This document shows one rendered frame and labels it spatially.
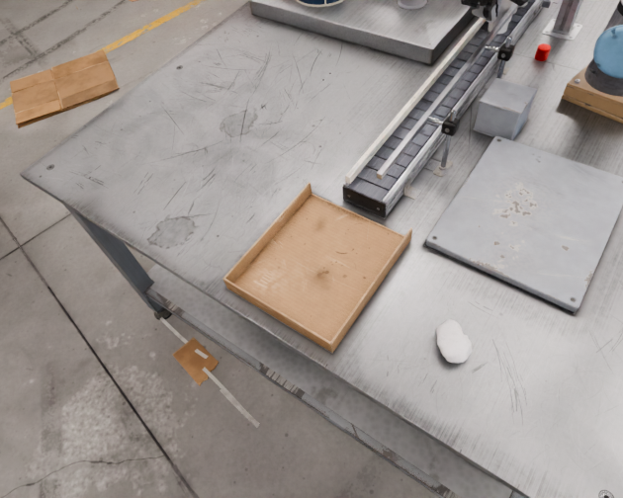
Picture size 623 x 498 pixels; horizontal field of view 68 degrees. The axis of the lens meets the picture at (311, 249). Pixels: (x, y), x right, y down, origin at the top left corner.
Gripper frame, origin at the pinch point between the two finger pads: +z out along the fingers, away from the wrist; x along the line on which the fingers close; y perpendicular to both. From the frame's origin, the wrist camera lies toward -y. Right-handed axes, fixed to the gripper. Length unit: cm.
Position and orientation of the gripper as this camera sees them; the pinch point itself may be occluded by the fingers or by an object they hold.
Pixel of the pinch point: (494, 18)
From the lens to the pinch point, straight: 145.6
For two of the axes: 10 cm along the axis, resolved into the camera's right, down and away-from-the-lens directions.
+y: -8.2, -4.2, 4.0
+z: 3.7, 1.5, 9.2
